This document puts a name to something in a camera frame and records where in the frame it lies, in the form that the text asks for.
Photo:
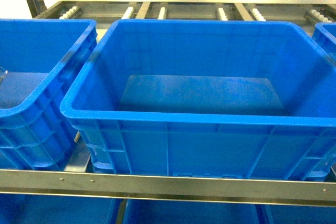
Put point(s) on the red mushroom push button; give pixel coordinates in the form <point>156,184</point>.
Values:
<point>3,73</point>

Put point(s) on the large blue crate centre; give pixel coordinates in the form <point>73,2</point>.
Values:
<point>190,98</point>

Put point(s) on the blue crate left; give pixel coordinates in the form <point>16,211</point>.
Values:
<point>43,57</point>

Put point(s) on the blue crate right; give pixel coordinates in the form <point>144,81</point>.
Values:
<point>324,35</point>

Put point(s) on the blue crate lower shelf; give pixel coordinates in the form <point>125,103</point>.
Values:
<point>58,209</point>

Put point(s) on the metal roller rack frame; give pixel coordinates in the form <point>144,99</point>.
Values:
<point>78,177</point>

